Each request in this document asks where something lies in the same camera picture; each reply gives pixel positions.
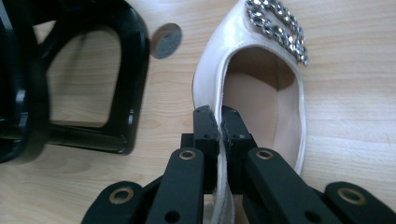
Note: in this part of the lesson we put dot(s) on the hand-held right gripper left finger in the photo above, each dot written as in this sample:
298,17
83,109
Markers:
205,130

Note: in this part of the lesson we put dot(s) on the white slingback heeled shoe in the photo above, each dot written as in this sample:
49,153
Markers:
218,46

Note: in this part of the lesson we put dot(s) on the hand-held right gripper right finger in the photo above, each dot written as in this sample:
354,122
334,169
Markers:
235,137

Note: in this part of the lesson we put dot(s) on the grey round pad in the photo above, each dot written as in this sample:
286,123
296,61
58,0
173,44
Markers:
166,42

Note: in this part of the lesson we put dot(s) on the black shoe rack red top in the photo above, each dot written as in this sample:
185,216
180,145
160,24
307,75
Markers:
134,62

